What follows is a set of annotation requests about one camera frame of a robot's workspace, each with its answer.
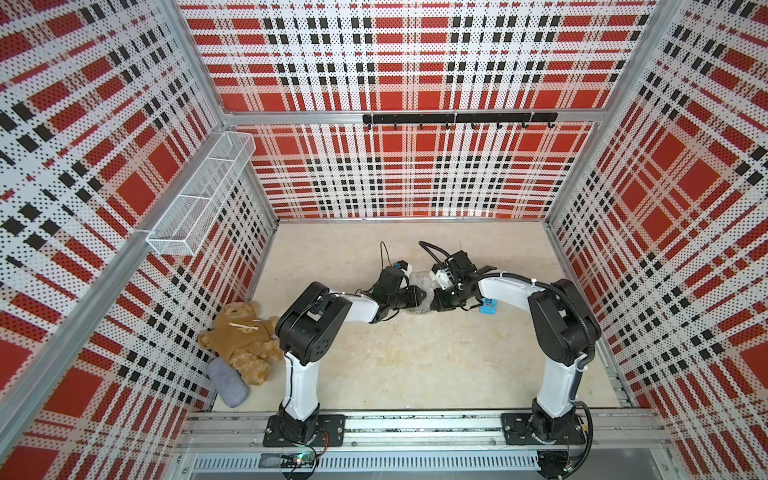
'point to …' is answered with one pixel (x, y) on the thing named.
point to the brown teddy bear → (246, 340)
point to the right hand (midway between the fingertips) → (437, 305)
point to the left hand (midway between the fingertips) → (427, 295)
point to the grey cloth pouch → (228, 382)
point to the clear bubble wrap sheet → (423, 280)
